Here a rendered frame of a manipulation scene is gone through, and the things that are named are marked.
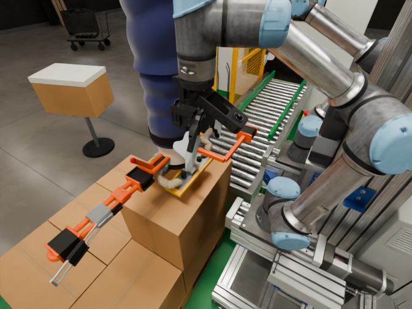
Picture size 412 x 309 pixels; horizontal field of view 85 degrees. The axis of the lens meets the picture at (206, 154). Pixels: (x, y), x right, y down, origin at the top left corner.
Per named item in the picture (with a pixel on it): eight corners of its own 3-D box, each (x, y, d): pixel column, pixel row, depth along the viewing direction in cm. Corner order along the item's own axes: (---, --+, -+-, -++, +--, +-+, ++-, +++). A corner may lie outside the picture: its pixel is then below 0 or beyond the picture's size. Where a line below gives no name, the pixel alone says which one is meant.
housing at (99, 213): (103, 208, 89) (99, 202, 86) (114, 216, 87) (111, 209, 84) (88, 221, 85) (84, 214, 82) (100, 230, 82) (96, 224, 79)
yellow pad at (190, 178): (201, 151, 131) (201, 144, 128) (216, 157, 127) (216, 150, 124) (164, 189, 109) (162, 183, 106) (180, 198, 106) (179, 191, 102)
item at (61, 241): (72, 232, 81) (67, 224, 78) (85, 242, 78) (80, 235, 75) (50, 251, 76) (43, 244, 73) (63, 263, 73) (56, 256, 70)
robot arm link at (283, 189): (289, 194, 96) (298, 172, 87) (296, 222, 86) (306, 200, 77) (261, 192, 97) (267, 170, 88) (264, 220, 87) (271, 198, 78)
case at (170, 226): (184, 178, 183) (180, 140, 157) (228, 198, 168) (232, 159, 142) (132, 239, 144) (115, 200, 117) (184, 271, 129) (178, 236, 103)
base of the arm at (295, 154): (316, 151, 133) (321, 138, 126) (310, 167, 123) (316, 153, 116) (290, 143, 138) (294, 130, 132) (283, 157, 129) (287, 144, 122)
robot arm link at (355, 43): (377, 88, 88) (280, 15, 94) (381, 79, 94) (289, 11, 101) (409, 64, 78) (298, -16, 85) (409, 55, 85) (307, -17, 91)
